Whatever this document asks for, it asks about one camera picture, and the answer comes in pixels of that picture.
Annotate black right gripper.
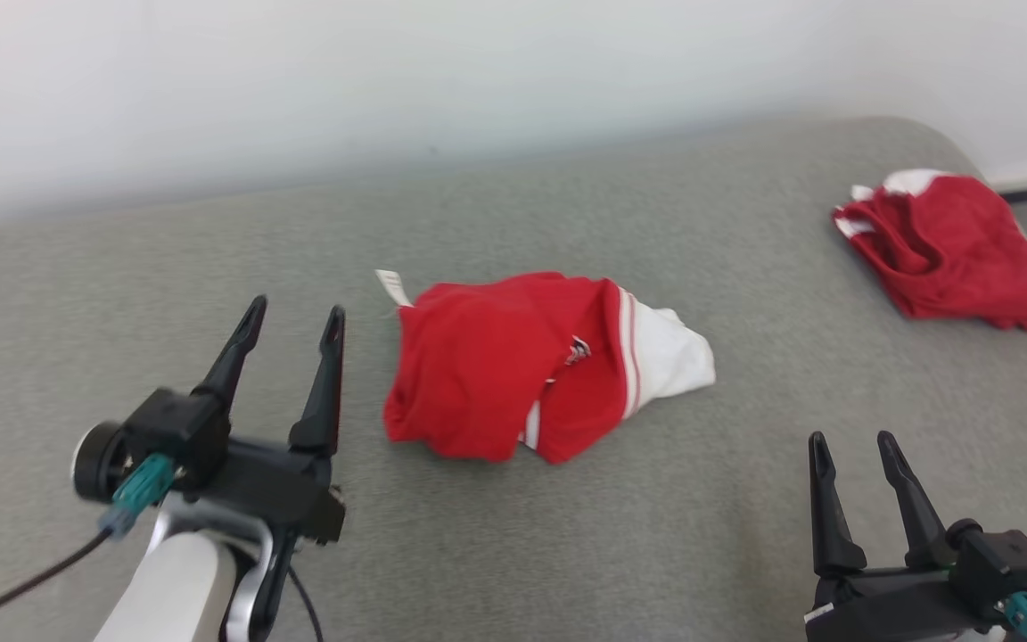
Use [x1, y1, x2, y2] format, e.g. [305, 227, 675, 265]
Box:
[802, 431, 998, 642]

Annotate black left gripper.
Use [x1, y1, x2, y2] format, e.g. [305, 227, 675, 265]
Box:
[192, 294, 349, 546]

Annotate red basketball jersey white trim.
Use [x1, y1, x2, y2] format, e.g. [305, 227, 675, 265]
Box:
[374, 268, 718, 465]

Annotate red shorts with white trim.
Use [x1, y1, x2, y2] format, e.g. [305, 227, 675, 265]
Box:
[832, 169, 1027, 333]

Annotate thin black cable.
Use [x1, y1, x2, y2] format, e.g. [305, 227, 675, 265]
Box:
[285, 563, 326, 642]

